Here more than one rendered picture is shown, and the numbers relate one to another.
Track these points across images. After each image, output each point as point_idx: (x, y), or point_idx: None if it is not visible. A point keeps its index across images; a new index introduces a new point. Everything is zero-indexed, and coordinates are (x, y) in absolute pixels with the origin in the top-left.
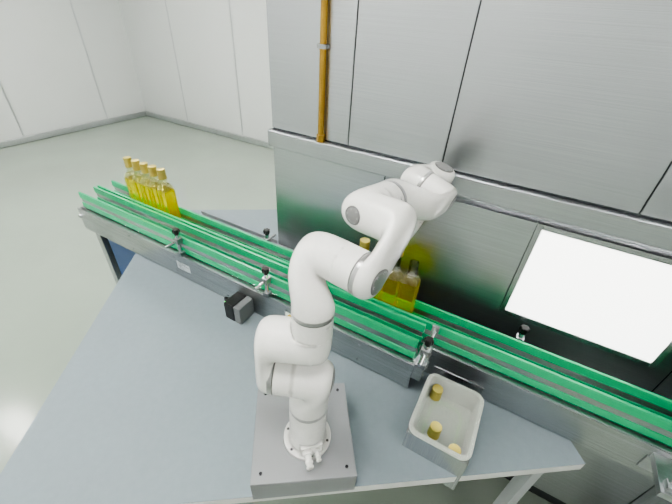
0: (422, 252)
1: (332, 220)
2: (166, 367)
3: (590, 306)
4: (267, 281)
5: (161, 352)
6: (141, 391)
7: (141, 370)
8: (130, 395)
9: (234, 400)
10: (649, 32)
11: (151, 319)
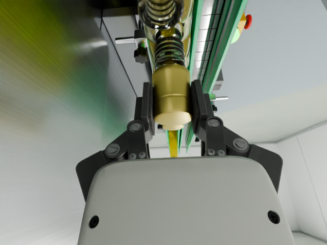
0: (11, 0)
1: (121, 130)
2: (273, 72)
3: None
4: (214, 97)
5: (260, 80)
6: (295, 69)
7: (277, 78)
8: (299, 71)
9: (311, 20)
10: None
11: (233, 96)
